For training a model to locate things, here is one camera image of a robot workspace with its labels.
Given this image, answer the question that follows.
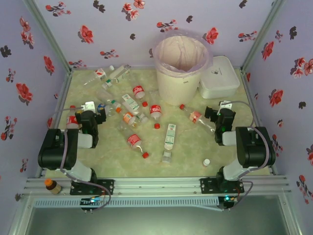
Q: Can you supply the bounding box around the clear bottle blue cap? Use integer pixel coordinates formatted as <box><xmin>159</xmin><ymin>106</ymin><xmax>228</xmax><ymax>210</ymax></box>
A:
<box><xmin>97</xmin><ymin>103</ymin><xmax>119</xmax><ymax>117</ymax></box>

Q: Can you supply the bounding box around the clear bottle orange cap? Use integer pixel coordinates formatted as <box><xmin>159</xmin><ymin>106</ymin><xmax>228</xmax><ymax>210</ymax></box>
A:
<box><xmin>95</xmin><ymin>88</ymin><xmax>122</xmax><ymax>114</ymax></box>

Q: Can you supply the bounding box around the clear bottle pink red label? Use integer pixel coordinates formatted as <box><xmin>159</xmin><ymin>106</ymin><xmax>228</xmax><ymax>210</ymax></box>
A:
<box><xmin>179</xmin><ymin>104</ymin><xmax>217</xmax><ymax>135</ymax></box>

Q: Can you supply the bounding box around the small bottle orange label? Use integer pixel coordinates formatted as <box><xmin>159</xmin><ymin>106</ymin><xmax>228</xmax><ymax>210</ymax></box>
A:
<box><xmin>123</xmin><ymin>112</ymin><xmax>139</xmax><ymax>128</ymax></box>

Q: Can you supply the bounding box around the bottle white green label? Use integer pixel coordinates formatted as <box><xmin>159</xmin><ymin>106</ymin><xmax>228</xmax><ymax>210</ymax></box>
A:
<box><xmin>161</xmin><ymin>123</ymin><xmax>177</xmax><ymax>164</ymax></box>
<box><xmin>101</xmin><ymin>65</ymin><xmax>132</xmax><ymax>90</ymax></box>
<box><xmin>121</xmin><ymin>94</ymin><xmax>151</xmax><ymax>122</ymax></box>

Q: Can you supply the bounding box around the clear bottle red white label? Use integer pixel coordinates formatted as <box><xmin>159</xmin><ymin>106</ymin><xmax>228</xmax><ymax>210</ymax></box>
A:
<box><xmin>83</xmin><ymin>65</ymin><xmax>115</xmax><ymax>87</ymax></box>

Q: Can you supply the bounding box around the cream plastic waste bin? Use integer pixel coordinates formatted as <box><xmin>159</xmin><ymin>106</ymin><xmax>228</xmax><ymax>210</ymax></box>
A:
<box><xmin>156</xmin><ymin>36</ymin><xmax>211</xmax><ymax>106</ymax></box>

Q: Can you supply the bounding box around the purple plastic bin liner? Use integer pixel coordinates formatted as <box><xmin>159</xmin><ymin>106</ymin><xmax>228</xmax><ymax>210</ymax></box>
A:
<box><xmin>153</xmin><ymin>28</ymin><xmax>214</xmax><ymax>79</ymax></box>

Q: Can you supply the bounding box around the brown jar orange cap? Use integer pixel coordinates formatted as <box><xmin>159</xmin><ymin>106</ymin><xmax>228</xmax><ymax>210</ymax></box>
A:
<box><xmin>44</xmin><ymin>178</ymin><xmax>62</xmax><ymax>195</ymax></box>

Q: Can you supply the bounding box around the left controller circuit board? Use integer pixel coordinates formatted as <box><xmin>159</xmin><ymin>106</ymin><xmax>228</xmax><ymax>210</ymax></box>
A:
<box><xmin>80</xmin><ymin>197</ymin><xmax>108</xmax><ymax>212</ymax></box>

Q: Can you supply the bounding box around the controller circuit board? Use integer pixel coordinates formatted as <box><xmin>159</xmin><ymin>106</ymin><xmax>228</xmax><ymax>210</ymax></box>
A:
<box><xmin>221</xmin><ymin>195</ymin><xmax>239</xmax><ymax>211</ymax></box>
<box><xmin>80</xmin><ymin>197</ymin><xmax>108</xmax><ymax>212</ymax></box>

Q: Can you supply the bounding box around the right controller circuit board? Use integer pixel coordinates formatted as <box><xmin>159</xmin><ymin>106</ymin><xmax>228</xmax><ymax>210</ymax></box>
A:
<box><xmin>221</xmin><ymin>195</ymin><xmax>239</xmax><ymax>211</ymax></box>

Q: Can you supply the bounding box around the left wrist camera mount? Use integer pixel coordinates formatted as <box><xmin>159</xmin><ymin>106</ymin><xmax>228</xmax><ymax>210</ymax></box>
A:
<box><xmin>80</xmin><ymin>101</ymin><xmax>96</xmax><ymax>112</ymax></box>

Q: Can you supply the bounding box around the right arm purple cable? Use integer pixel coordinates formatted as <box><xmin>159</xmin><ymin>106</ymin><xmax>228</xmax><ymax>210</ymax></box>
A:
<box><xmin>221</xmin><ymin>100</ymin><xmax>271</xmax><ymax>211</ymax></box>

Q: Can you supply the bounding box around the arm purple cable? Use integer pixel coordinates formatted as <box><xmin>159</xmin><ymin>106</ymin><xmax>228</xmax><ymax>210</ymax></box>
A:
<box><xmin>47</xmin><ymin>105</ymin><xmax>112</xmax><ymax>211</ymax></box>
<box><xmin>221</xmin><ymin>100</ymin><xmax>271</xmax><ymax>211</ymax></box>

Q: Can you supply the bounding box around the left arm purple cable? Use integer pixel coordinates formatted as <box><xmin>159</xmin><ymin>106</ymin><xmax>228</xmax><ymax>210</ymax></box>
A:
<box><xmin>47</xmin><ymin>105</ymin><xmax>112</xmax><ymax>211</ymax></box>

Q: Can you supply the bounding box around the left aluminium side rail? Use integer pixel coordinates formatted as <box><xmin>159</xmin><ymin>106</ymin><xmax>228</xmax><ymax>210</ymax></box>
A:
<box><xmin>36</xmin><ymin>70</ymin><xmax>74</xmax><ymax>178</ymax></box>

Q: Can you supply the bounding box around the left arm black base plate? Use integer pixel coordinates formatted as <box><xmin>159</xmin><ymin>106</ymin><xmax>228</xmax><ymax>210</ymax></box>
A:
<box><xmin>70</xmin><ymin>179</ymin><xmax>115</xmax><ymax>196</ymax></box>

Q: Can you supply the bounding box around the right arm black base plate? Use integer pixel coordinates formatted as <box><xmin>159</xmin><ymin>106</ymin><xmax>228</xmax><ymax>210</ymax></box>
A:
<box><xmin>200</xmin><ymin>177</ymin><xmax>245</xmax><ymax>194</ymax></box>

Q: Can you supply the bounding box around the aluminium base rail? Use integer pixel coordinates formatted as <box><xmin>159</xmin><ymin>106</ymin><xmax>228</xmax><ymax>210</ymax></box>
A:
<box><xmin>24</xmin><ymin>176</ymin><xmax>291</xmax><ymax>196</ymax></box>

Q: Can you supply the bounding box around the right aluminium corner post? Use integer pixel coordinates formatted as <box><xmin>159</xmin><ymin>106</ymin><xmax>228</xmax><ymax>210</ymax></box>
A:
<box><xmin>241</xmin><ymin>0</ymin><xmax>287</xmax><ymax>73</ymax></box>

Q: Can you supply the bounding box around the aluminium corner post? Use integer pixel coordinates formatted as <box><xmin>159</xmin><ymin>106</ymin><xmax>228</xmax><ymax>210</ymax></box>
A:
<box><xmin>23</xmin><ymin>0</ymin><xmax>74</xmax><ymax>73</ymax></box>
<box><xmin>241</xmin><ymin>0</ymin><xmax>287</xmax><ymax>73</ymax></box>

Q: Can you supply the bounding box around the left aluminium corner post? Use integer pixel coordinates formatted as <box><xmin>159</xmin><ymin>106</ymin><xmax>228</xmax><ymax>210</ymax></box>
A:
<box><xmin>23</xmin><ymin>0</ymin><xmax>74</xmax><ymax>73</ymax></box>

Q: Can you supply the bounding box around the white slotted cable duct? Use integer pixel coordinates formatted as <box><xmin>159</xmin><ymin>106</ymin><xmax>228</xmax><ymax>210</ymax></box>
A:
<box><xmin>32</xmin><ymin>197</ymin><xmax>220</xmax><ymax>208</ymax></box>

